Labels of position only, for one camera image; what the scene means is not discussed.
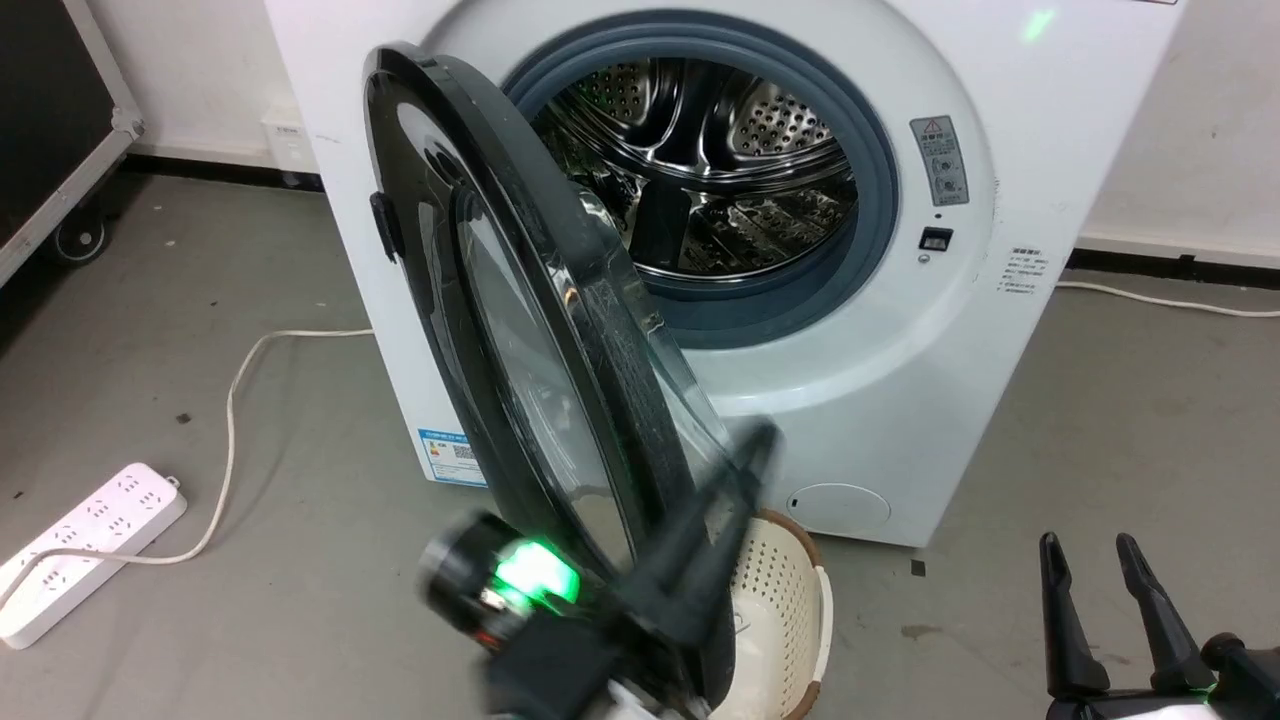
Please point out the grey warning sticker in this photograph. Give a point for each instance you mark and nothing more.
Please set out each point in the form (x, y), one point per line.
(940, 160)

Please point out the black flight case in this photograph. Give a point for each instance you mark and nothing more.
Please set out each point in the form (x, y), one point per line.
(45, 110)

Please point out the black door lock latch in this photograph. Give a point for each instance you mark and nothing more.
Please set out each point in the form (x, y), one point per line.
(936, 239)

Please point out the white wall socket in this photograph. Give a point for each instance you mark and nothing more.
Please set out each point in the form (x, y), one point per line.
(291, 140)

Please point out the grey rubber door gasket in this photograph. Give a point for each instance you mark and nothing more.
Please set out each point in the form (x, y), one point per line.
(870, 200)

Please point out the cream perforated laundry basket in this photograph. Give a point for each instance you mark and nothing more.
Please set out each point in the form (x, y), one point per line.
(775, 610)

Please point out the white front-load washing machine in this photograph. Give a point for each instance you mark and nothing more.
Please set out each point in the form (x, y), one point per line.
(1050, 120)

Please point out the black caster wheel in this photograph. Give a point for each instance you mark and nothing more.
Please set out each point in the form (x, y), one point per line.
(80, 238)

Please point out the black round washer door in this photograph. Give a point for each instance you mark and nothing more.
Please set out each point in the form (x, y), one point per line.
(500, 300)

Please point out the stainless steel washer drum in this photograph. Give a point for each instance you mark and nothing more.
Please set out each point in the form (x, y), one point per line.
(730, 150)

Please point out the small printed text sticker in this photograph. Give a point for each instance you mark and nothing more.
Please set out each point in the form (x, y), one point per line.
(1024, 272)

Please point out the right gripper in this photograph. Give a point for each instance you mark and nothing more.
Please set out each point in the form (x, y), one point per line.
(1170, 705)

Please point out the blue energy label sticker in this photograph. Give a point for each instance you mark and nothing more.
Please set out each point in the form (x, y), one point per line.
(450, 458)

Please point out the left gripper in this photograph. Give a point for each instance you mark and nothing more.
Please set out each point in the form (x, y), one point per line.
(540, 650)

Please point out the white power strip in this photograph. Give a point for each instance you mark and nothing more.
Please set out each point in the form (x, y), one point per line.
(85, 545)

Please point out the round white filter cover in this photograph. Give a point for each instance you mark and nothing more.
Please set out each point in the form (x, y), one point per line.
(838, 509)

